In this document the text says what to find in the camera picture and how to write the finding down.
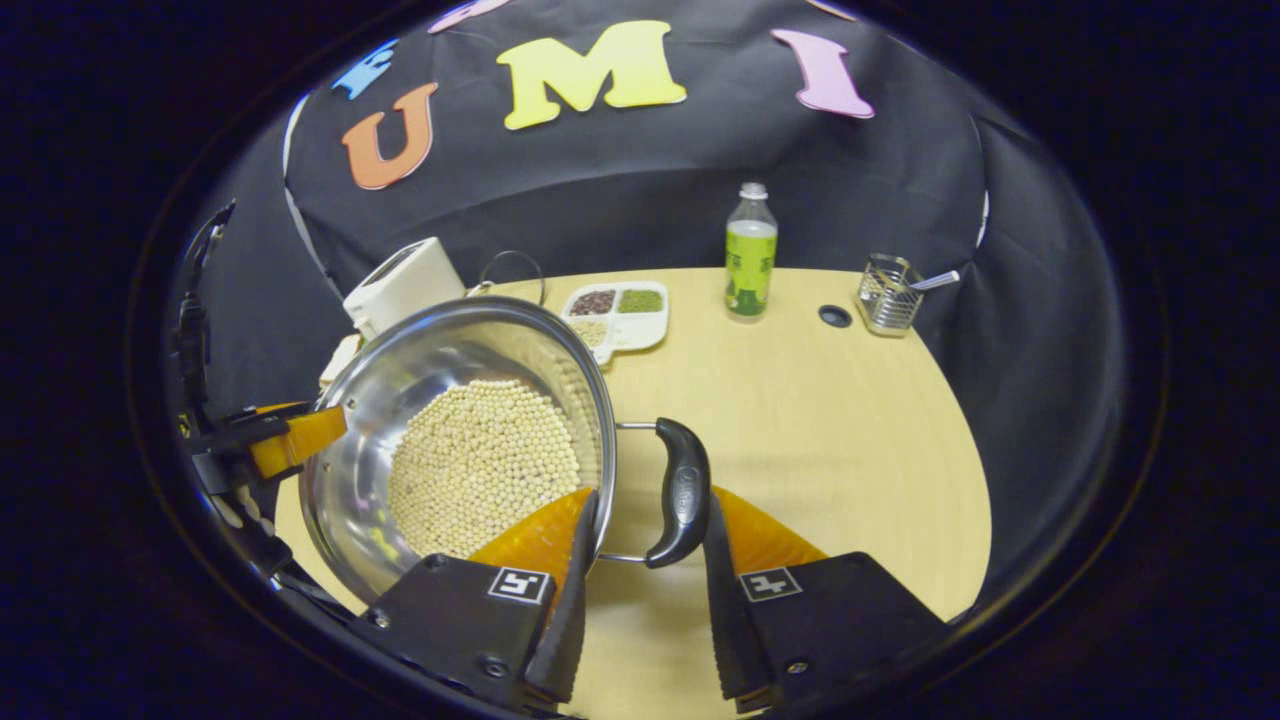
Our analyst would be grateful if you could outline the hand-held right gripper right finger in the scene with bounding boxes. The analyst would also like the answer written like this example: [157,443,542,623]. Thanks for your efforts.
[702,486,951,714]

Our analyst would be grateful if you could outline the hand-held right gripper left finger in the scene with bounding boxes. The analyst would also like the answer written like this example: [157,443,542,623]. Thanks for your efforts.
[350,488,602,707]

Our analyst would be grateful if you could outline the stainless steel pot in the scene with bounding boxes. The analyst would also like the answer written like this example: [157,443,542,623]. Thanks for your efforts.
[298,296,713,607]

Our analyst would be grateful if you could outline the white toaster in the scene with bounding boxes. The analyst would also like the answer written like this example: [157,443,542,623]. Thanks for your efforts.
[343,237,468,342]

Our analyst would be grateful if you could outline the pile of soybeans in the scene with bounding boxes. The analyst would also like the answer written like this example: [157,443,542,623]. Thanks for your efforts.
[388,378,584,560]

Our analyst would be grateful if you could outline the white divided bean tray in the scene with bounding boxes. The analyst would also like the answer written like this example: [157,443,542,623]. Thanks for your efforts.
[560,281,670,367]

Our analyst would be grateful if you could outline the green label drink bottle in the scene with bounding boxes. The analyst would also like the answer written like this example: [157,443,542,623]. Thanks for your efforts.
[725,182,779,324]

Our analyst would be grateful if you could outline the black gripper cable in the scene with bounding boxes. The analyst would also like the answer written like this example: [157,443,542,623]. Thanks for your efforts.
[174,199,237,426]

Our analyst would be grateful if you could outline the black toaster cable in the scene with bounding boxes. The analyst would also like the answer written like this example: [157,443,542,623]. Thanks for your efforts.
[476,250,547,307]

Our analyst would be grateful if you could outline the metal wire utensil holder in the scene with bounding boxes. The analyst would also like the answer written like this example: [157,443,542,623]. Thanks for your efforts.
[857,254,926,338]

